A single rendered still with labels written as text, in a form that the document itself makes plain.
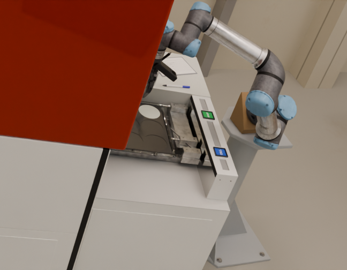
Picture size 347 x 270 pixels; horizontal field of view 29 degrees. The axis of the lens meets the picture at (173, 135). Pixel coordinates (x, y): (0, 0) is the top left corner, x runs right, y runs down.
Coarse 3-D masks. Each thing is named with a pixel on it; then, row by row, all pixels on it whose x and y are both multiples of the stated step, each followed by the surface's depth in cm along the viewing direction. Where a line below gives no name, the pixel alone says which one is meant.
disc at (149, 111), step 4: (140, 108) 302; (144, 108) 303; (148, 108) 304; (152, 108) 305; (140, 112) 300; (144, 112) 300; (148, 112) 301; (152, 112) 302; (156, 112) 303; (148, 116) 299; (152, 116) 300; (156, 116) 301
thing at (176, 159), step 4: (112, 152) 282; (116, 152) 282; (120, 152) 283; (124, 152) 283; (128, 152) 284; (128, 156) 285; (132, 156) 285; (136, 156) 286; (140, 156) 286; (144, 156) 287; (148, 156) 287; (152, 156) 287; (156, 156) 288; (160, 156) 288; (164, 156) 288; (176, 156) 290; (160, 160) 289; (164, 160) 290; (168, 160) 290; (172, 160) 291; (176, 160) 291; (192, 164) 294
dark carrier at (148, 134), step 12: (156, 108) 306; (144, 120) 296; (156, 120) 299; (132, 132) 286; (144, 132) 289; (156, 132) 291; (132, 144) 280; (144, 144) 282; (156, 144) 285; (168, 144) 287
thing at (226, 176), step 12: (192, 96) 312; (204, 108) 307; (204, 120) 299; (216, 120) 302; (204, 132) 291; (216, 132) 294; (216, 144) 288; (216, 156) 280; (228, 156) 282; (216, 168) 273; (228, 168) 276; (216, 180) 273; (228, 180) 274; (216, 192) 278; (228, 192) 279
